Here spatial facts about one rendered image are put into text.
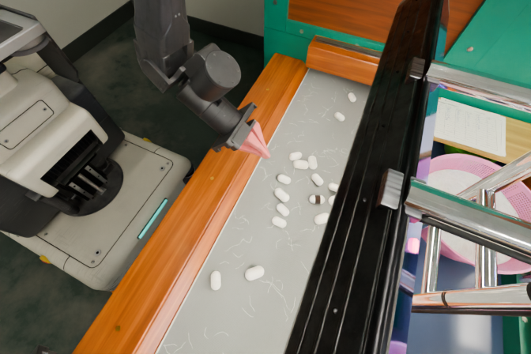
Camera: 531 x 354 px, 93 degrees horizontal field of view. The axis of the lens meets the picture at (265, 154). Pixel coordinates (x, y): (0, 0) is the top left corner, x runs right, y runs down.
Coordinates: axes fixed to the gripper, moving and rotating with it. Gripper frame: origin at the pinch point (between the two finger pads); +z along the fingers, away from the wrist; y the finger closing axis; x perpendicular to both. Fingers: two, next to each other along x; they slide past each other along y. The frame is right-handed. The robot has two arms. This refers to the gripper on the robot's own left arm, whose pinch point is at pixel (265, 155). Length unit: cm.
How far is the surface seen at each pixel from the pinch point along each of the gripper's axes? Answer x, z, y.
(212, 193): 12.9, -0.6, -8.9
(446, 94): -18, 31, 42
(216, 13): 116, -38, 138
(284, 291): 0.6, 17.8, -19.8
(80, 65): 185, -85, 64
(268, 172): 9.1, 7.5, 2.3
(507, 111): -28, 42, 42
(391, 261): -30.3, -3.3, -18.4
